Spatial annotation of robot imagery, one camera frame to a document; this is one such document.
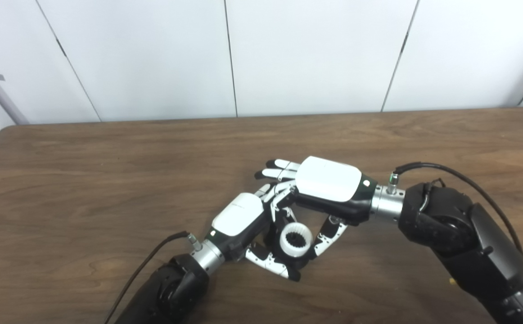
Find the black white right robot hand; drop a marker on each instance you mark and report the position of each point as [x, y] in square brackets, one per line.
[329, 177]

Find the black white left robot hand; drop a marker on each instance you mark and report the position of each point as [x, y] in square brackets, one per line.
[239, 216]

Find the round black part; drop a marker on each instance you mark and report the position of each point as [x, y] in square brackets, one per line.
[295, 240]

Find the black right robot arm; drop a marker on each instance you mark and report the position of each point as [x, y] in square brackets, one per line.
[459, 229]

